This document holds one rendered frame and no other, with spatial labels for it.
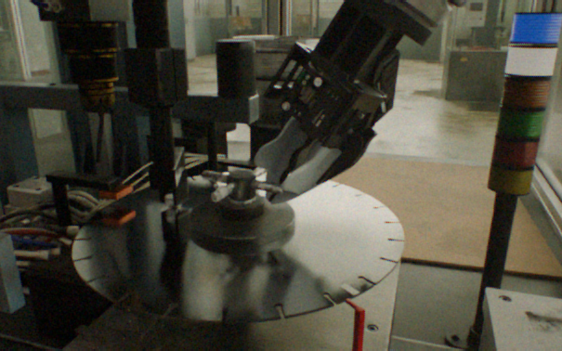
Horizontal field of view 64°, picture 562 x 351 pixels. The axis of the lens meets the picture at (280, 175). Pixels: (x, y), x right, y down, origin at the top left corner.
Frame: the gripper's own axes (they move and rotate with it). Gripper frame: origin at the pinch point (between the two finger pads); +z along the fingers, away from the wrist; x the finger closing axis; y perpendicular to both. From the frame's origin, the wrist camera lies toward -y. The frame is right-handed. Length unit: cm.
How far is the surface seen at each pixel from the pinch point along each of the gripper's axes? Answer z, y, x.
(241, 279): 3.7, 9.9, 5.2
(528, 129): -17.9, -14.6, 13.4
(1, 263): 10.2, 21.3, -7.2
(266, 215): 2.8, 0.7, 0.5
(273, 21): -1, -88, -68
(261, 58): 3, -52, -42
